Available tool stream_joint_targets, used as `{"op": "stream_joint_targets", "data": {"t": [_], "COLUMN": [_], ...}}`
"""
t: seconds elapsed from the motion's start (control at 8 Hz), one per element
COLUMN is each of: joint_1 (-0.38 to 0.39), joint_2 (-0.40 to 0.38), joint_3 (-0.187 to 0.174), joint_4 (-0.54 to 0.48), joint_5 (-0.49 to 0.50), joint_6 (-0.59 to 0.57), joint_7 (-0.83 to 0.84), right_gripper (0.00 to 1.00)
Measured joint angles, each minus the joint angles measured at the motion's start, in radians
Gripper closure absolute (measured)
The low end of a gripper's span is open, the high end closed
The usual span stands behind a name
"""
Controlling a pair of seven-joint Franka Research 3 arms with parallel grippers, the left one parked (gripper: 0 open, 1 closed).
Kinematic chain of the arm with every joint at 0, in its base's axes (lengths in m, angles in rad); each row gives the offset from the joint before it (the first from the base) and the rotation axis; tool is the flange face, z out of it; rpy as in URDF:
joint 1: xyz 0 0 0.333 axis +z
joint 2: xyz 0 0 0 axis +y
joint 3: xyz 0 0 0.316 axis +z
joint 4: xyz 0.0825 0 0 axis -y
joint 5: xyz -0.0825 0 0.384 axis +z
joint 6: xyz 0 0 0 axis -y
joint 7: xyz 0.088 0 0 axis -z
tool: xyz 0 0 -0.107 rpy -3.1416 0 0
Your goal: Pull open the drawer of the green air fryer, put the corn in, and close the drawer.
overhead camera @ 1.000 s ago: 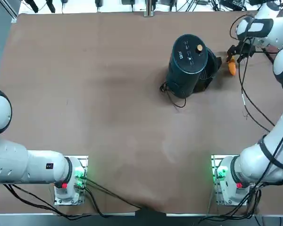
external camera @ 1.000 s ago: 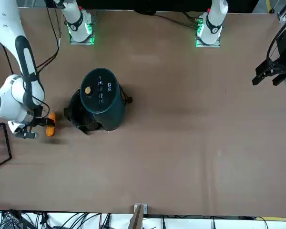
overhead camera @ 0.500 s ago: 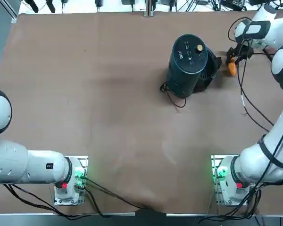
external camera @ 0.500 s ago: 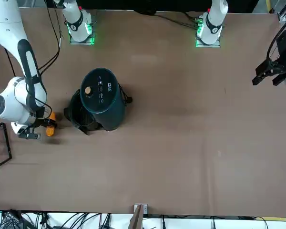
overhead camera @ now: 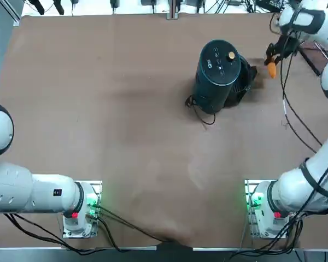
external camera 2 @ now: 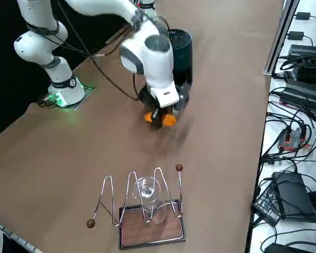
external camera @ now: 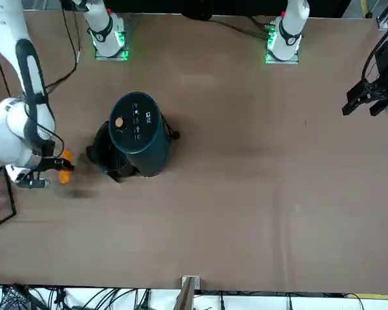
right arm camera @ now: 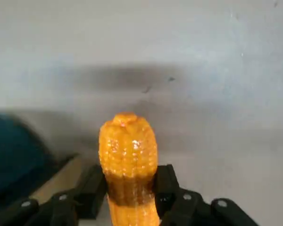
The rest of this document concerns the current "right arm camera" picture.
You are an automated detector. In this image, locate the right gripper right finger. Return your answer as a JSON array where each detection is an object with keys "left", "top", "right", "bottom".
[{"left": 153, "top": 164, "right": 266, "bottom": 226}]

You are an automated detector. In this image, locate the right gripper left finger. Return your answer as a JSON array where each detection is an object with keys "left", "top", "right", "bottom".
[{"left": 0, "top": 164, "right": 108, "bottom": 226}]

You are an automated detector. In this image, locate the yellow corn cob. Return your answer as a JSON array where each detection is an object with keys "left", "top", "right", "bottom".
[{"left": 98, "top": 112, "right": 161, "bottom": 226}]

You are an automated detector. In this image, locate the dark green air fryer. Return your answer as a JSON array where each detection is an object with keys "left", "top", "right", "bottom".
[{"left": 0, "top": 113, "right": 80, "bottom": 205}]

